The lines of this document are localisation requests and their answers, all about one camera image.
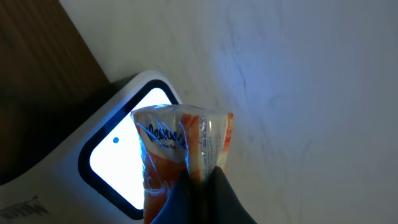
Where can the orange Kleenex tissue pack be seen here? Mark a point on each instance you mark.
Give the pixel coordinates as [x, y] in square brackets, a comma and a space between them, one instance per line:
[174, 138]

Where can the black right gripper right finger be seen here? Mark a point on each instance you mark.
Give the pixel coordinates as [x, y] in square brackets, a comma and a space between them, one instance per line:
[223, 206]

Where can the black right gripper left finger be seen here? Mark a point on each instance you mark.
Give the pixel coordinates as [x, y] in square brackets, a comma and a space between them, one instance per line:
[184, 204]

